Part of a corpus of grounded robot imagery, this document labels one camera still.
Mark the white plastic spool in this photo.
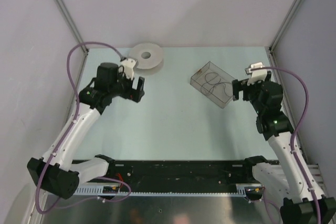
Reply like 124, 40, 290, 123
128, 42, 164, 76

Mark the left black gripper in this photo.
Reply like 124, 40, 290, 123
109, 69, 144, 103

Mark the right aluminium frame post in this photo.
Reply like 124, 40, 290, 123
268, 0, 304, 53

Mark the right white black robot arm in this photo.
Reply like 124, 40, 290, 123
232, 70, 335, 223

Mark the clear plastic box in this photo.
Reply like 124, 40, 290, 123
190, 61, 235, 109

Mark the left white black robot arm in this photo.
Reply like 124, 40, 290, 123
27, 58, 144, 199

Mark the dark purple thin cable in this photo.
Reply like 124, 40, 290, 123
201, 72, 236, 96

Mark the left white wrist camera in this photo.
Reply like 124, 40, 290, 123
119, 58, 138, 80

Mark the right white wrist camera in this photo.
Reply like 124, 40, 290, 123
245, 62, 268, 86

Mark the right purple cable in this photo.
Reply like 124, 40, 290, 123
246, 66, 321, 224

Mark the white slotted cable duct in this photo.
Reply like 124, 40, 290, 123
75, 183, 265, 197

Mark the aluminium frame post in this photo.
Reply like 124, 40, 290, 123
268, 0, 304, 53
53, 0, 84, 44

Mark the left aluminium frame post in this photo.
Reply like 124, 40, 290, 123
53, 0, 84, 44

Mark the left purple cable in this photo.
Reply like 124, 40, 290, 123
35, 41, 132, 214

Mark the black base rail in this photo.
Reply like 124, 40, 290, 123
105, 160, 258, 195

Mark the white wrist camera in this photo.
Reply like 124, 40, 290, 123
245, 62, 268, 86
119, 58, 138, 80

